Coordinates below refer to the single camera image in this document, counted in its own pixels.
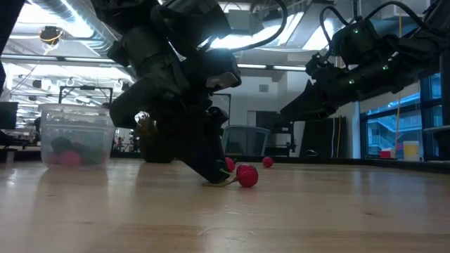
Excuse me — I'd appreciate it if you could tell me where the long ceiling light bar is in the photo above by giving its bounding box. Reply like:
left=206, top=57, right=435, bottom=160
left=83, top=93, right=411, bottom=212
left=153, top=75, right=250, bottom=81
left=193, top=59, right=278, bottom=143
left=0, top=54, right=307, bottom=71

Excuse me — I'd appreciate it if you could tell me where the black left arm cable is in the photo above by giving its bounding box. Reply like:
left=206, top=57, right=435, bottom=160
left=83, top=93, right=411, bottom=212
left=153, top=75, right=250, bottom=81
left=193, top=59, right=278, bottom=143
left=210, top=0, right=289, bottom=56

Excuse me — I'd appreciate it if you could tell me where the black round ceiling device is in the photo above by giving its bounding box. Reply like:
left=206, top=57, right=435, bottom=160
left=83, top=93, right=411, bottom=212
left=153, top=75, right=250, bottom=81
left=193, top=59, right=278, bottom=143
left=39, top=26, right=64, bottom=45

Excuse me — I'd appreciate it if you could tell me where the black equipment cart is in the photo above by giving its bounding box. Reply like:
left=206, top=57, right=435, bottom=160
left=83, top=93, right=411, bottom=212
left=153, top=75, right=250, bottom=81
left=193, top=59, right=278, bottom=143
left=256, top=112, right=296, bottom=157

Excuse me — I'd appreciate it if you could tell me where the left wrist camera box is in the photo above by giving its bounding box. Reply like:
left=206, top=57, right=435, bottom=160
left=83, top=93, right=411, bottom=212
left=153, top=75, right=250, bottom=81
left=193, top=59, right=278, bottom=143
left=189, top=48, right=243, bottom=94

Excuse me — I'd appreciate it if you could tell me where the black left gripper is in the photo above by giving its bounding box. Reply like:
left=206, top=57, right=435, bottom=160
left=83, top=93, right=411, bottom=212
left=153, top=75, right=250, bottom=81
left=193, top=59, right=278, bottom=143
left=107, top=34, right=230, bottom=184

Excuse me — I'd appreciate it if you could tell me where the grey mesh office chair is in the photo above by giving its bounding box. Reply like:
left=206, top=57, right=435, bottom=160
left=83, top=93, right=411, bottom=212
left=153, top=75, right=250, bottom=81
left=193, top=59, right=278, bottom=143
left=221, top=125, right=271, bottom=157

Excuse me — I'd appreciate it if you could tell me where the potted succulent plant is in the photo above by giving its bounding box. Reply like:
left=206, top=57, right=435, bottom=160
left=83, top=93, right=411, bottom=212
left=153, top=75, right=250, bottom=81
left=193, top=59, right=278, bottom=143
left=135, top=112, right=176, bottom=163

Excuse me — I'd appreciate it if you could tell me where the black aluminium table frame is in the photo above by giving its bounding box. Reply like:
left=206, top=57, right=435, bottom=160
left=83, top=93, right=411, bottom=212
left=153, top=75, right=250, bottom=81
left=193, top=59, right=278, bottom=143
left=112, top=151, right=450, bottom=175

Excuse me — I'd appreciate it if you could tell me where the clear plastic tupperware container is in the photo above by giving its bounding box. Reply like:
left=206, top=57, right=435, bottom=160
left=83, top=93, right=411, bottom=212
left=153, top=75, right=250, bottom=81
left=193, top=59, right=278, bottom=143
left=38, top=103, right=117, bottom=169

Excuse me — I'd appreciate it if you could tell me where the black leaning panel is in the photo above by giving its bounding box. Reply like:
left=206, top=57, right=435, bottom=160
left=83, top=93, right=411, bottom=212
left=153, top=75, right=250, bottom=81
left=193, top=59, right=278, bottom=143
left=300, top=115, right=347, bottom=159

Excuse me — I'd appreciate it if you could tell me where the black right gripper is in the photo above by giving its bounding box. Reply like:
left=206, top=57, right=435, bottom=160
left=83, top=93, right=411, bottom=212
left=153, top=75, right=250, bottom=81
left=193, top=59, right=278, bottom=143
left=281, top=52, right=359, bottom=122

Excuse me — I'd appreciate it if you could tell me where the black computer monitor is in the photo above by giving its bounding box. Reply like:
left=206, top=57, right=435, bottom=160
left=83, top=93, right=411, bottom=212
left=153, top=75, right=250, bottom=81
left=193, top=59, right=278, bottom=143
left=0, top=101, right=18, bottom=130

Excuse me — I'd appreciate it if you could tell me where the yellow plastic container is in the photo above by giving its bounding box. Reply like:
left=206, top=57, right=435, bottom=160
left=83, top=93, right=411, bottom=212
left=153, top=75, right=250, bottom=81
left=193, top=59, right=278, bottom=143
left=403, top=141, right=420, bottom=162

